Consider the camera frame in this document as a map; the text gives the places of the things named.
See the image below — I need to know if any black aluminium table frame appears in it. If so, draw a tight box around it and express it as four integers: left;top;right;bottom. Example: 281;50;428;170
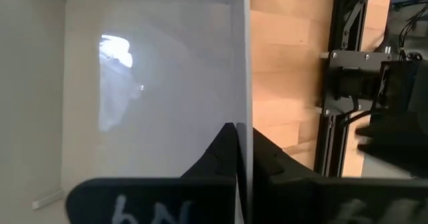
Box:
314;0;382;178

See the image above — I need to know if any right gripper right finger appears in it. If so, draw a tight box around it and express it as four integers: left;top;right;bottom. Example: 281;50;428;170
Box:
249;127;428;224

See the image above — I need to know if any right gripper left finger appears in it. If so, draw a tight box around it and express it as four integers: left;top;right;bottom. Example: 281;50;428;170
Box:
66;122;239;224

